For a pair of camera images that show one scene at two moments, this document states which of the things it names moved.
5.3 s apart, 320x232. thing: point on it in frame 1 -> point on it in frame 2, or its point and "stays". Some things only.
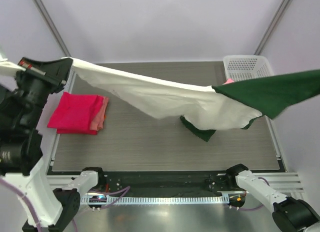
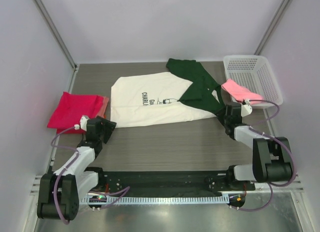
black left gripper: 57,72 -> 108,126
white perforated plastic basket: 241,67 stays
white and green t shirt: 202,110 -> 186,93
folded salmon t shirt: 98,122 stays
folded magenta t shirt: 75,114 stays
